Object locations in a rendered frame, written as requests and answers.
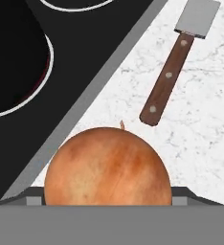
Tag wooden handled metal spatula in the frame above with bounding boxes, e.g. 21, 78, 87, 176
139, 0, 222, 127

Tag black pot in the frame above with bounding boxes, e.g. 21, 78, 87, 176
0, 0, 51, 115

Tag black hob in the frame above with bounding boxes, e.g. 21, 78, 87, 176
0, 0, 169, 205

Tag brown onion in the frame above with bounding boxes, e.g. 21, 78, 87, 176
43, 120, 173, 207

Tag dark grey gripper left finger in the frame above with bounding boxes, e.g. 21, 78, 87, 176
0, 187, 47, 207

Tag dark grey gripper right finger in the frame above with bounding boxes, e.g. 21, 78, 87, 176
170, 187, 224, 207

